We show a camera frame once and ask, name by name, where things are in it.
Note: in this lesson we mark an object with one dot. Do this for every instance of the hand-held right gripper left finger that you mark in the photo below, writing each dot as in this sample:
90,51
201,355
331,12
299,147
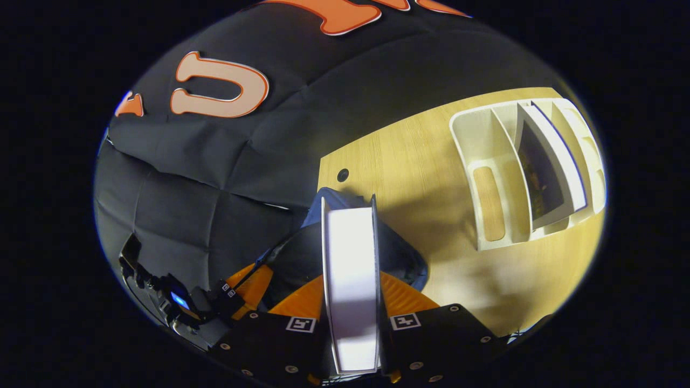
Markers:
269,345

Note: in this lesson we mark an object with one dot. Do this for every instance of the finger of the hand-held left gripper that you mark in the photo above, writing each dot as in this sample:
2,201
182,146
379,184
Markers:
253,285

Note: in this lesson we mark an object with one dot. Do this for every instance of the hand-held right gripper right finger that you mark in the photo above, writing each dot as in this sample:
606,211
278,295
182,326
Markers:
431,345

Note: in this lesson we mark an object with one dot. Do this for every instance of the blue schoolbag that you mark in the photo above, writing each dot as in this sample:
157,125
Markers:
401,258

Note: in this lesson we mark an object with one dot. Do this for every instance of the dark cover book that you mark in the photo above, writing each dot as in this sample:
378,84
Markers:
350,269

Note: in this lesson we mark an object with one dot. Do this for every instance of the blue picture cover book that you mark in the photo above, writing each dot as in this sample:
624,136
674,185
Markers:
544,172

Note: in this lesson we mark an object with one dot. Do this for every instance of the white bookshelf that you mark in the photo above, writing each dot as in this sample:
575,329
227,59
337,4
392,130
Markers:
485,140

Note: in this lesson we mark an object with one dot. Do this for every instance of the black backdrop cloth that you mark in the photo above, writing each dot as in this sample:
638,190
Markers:
269,140

